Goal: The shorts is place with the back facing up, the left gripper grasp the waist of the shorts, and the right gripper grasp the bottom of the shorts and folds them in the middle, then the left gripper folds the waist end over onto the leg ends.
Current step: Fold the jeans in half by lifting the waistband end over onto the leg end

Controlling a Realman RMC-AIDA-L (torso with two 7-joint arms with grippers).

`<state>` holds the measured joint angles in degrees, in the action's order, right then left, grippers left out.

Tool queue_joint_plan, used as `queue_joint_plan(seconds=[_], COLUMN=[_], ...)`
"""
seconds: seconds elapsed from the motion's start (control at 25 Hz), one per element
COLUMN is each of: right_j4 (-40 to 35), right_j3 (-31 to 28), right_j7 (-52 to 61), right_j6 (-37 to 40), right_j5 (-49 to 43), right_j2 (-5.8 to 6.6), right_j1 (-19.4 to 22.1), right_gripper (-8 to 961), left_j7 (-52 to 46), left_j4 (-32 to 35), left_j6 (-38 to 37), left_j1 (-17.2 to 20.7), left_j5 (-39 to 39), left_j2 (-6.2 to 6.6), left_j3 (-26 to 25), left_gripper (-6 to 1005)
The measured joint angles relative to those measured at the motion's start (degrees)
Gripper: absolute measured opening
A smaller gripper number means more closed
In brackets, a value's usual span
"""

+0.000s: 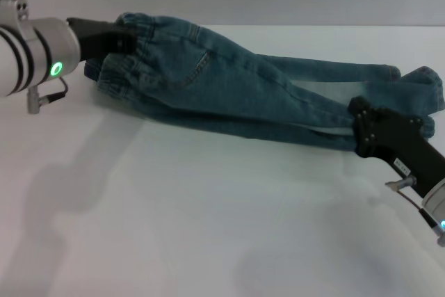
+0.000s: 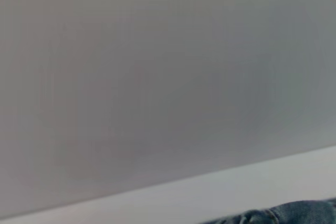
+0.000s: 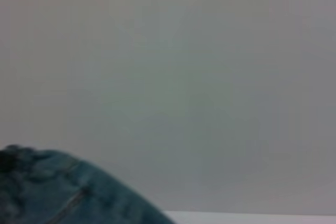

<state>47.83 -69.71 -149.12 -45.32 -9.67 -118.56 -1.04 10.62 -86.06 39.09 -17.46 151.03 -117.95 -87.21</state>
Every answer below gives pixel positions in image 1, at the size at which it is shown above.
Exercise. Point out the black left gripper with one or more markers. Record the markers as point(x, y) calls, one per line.
point(101, 39)

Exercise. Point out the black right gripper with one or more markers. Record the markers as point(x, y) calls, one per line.
point(393, 137)

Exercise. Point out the blue denim shorts with print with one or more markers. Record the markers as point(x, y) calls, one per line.
point(226, 85)

